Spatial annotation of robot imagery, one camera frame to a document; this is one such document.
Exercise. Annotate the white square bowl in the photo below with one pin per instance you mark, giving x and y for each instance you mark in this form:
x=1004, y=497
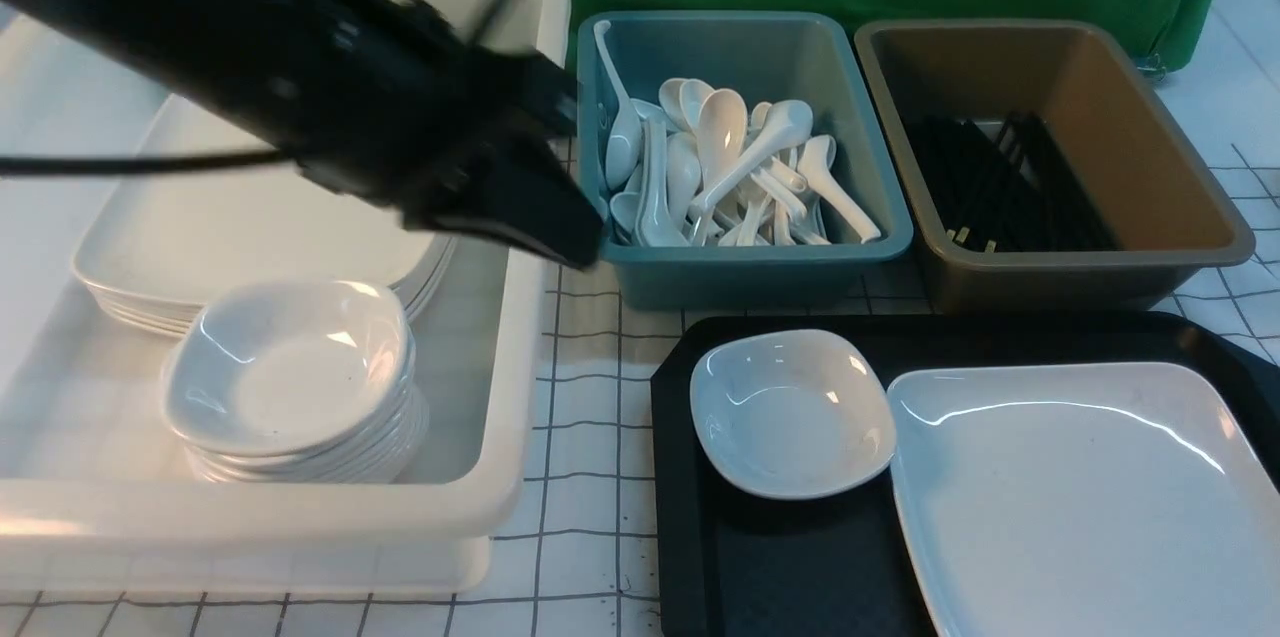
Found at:
x=792, y=415

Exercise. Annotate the pile of white spoons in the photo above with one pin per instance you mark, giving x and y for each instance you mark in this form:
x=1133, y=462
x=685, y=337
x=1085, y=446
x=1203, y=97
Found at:
x=753, y=135

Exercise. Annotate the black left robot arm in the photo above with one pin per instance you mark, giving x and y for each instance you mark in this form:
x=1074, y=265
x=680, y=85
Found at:
x=380, y=100

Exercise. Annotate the stack of white bowls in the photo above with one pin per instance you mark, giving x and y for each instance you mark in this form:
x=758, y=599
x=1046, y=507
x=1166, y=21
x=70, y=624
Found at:
x=302, y=381

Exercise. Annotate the white grid tablecloth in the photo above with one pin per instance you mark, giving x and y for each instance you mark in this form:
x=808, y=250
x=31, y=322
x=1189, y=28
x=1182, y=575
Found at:
x=578, y=554

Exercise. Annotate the large white square plate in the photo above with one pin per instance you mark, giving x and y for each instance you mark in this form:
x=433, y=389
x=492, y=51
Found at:
x=1102, y=499

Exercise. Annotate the large white plastic tub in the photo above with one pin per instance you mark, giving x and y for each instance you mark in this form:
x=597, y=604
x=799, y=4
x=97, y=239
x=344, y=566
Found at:
x=98, y=496

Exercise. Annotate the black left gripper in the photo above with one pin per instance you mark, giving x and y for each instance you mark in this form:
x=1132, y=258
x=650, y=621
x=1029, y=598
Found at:
x=470, y=153

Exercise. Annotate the black serving tray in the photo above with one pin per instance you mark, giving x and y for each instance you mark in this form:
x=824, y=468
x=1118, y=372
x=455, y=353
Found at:
x=730, y=564

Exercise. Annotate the pile of black chopsticks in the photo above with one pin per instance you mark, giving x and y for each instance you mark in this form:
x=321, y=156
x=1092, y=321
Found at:
x=1006, y=188

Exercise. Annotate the teal plastic bin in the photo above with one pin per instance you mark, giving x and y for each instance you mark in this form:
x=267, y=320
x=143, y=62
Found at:
x=740, y=272

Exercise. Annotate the stack of white plates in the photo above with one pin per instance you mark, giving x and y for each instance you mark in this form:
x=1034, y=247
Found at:
x=162, y=248

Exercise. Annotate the brown plastic bin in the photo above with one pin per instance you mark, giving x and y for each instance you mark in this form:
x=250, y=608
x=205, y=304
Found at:
x=1170, y=215

